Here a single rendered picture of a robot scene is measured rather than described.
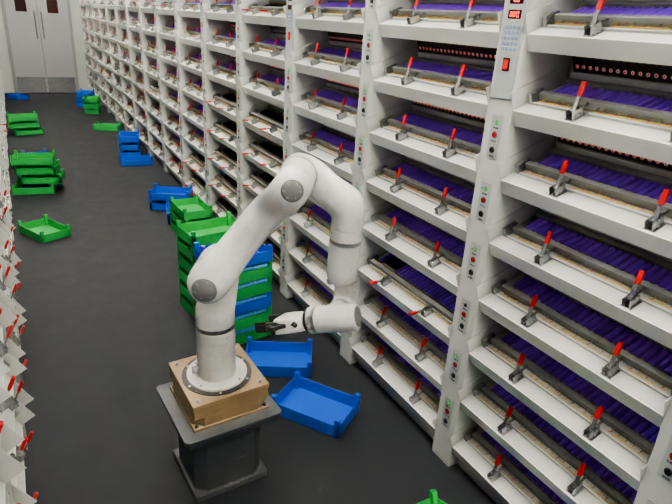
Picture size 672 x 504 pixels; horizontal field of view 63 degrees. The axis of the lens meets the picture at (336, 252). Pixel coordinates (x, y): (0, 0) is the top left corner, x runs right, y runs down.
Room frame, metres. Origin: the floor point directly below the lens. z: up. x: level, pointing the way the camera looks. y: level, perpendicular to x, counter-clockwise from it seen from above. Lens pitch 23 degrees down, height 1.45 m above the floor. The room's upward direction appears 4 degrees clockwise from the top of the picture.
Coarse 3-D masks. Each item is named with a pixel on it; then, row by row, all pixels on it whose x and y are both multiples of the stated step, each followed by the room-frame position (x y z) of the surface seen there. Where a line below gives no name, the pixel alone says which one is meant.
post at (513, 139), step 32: (544, 0) 1.57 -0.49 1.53; (544, 64) 1.59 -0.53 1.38; (512, 128) 1.55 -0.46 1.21; (480, 160) 1.62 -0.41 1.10; (480, 224) 1.58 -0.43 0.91; (480, 256) 1.56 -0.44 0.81; (480, 320) 1.56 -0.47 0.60; (448, 352) 1.62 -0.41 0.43; (448, 384) 1.60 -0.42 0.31; (448, 448) 1.56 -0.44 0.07
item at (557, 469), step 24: (480, 384) 1.57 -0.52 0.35; (480, 408) 1.50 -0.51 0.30; (504, 408) 1.46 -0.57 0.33; (528, 408) 1.45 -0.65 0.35; (504, 432) 1.39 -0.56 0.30; (528, 432) 1.38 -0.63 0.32; (552, 432) 1.34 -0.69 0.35; (528, 456) 1.30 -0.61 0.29; (552, 456) 1.28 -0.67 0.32; (576, 456) 1.26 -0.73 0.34; (552, 480) 1.21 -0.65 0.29; (576, 480) 1.17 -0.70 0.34; (600, 480) 1.17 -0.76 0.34
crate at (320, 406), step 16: (288, 384) 1.89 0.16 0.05; (304, 384) 1.94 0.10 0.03; (320, 384) 1.91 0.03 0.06; (288, 400) 1.85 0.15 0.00; (304, 400) 1.86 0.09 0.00; (320, 400) 1.87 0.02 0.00; (336, 400) 1.87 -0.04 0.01; (352, 400) 1.84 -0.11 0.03; (288, 416) 1.74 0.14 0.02; (304, 416) 1.71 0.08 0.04; (320, 416) 1.77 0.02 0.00; (336, 416) 1.77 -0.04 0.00; (352, 416) 1.77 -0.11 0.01; (336, 432) 1.65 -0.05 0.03
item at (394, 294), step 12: (372, 252) 2.18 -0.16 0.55; (384, 252) 2.21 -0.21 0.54; (360, 264) 2.15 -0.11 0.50; (384, 264) 2.13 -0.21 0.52; (408, 264) 2.10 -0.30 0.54; (360, 276) 2.15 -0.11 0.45; (372, 276) 2.07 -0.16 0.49; (384, 276) 2.05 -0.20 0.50; (384, 288) 1.97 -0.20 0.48; (396, 288) 1.96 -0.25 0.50; (396, 300) 1.90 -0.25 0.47; (408, 300) 1.87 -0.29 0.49; (408, 312) 1.84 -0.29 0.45; (420, 312) 1.79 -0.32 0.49; (432, 324) 1.71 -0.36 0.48; (444, 324) 1.70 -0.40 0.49; (444, 336) 1.65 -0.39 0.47
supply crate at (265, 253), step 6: (198, 246) 2.32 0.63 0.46; (264, 246) 2.41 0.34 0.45; (270, 246) 2.35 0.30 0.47; (198, 252) 2.29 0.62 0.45; (258, 252) 2.44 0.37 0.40; (264, 252) 2.33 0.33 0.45; (270, 252) 2.35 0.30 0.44; (252, 258) 2.29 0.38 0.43; (258, 258) 2.31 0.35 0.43; (264, 258) 2.33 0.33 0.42; (270, 258) 2.35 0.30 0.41; (252, 264) 2.29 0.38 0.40
